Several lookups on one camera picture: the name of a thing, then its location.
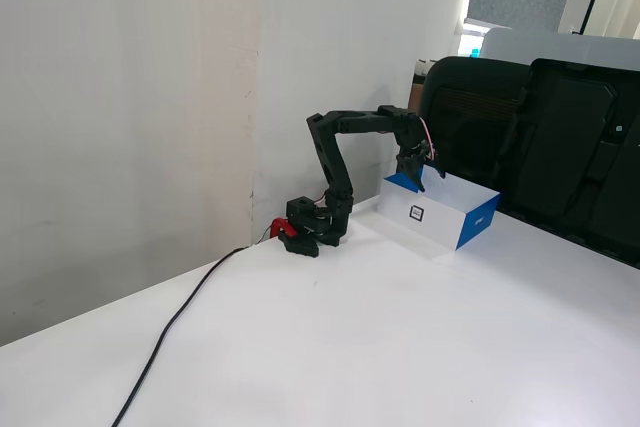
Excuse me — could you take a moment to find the blue and white cardboard box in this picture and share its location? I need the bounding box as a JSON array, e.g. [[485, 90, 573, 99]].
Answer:
[[376, 166, 502, 252]]

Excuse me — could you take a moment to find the black power cable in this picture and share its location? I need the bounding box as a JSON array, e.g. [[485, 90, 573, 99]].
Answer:
[[110, 244, 251, 427]]

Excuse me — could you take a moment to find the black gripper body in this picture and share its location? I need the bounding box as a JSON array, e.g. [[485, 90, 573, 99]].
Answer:
[[395, 139, 439, 174]]

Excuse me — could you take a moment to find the red and black table clamp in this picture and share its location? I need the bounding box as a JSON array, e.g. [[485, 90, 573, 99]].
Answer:
[[269, 217, 321, 259]]

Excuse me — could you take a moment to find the white and red servo cable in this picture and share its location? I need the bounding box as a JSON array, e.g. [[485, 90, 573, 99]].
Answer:
[[418, 116, 440, 161]]

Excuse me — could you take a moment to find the black mesh office chair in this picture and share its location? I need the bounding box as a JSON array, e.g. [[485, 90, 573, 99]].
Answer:
[[418, 55, 532, 208]]

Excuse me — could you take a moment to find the light gray monitor back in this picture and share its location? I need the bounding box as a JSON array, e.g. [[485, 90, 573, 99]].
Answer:
[[480, 27, 640, 73]]

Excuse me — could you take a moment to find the black plastic chair back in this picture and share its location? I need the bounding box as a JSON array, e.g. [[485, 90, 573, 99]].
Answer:
[[492, 57, 640, 269]]

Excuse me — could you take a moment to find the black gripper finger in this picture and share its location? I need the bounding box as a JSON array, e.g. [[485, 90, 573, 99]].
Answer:
[[424, 156, 448, 181], [399, 166, 428, 194]]

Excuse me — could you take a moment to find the brown cardboard box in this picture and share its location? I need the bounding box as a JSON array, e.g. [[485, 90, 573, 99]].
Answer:
[[405, 72, 427, 131]]

